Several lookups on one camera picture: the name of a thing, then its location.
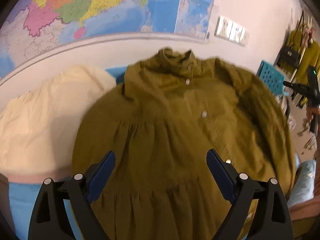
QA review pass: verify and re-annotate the pink folded garment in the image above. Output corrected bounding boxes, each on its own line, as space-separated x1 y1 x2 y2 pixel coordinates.
1 166 71 184

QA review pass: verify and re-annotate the light blue pillow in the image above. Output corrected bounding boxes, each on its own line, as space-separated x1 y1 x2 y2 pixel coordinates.
287 159 316 207

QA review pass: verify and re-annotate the white wall socket panel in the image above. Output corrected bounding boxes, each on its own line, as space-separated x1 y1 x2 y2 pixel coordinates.
214 16 249 47

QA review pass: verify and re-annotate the black shoulder bag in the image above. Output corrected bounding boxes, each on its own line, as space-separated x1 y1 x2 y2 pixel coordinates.
279 10 304 69

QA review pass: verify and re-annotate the colourful wall map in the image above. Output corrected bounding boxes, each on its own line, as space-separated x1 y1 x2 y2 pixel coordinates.
1 0 214 77

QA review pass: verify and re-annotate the blue plastic basket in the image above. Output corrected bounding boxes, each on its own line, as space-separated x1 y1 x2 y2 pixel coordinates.
257 60 288 96

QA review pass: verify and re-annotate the cream folded garment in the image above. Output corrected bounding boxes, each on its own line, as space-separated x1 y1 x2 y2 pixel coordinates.
1 66 116 175

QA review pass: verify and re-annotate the olive green dress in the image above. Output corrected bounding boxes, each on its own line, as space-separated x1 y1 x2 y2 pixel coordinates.
72 48 295 239

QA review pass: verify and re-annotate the blue floral bed sheet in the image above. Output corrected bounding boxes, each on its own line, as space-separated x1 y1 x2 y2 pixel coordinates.
9 66 127 239

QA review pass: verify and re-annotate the yellow-green hanging garment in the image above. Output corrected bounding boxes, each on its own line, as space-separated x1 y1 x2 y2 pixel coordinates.
285 28 320 108

